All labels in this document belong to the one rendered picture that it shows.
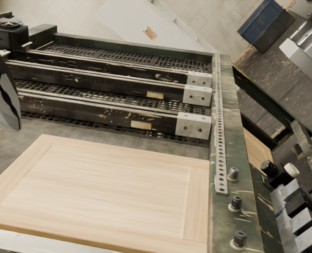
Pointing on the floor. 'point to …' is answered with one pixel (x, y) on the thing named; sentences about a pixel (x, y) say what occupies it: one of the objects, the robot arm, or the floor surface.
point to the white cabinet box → (151, 25)
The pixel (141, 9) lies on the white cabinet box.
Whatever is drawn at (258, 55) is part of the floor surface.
